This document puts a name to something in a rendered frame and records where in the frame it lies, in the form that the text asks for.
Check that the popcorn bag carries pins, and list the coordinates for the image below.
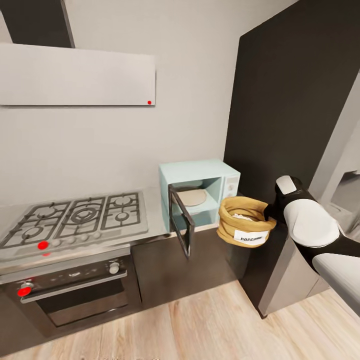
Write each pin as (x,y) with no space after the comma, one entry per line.
(249,228)

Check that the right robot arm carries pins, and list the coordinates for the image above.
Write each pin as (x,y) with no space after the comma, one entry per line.
(319,238)

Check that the fridge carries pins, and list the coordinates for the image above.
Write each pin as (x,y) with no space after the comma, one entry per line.
(295,111)

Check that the microwave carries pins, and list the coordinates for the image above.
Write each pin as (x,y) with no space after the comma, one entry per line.
(190,186)

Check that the oven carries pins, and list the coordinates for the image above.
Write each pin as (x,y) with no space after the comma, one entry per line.
(68,295)

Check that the burner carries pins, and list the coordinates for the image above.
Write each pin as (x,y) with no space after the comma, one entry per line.
(58,225)

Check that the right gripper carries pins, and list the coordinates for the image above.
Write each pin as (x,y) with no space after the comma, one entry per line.
(273,211)

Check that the range hood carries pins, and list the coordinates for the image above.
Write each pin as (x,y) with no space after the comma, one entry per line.
(42,65)

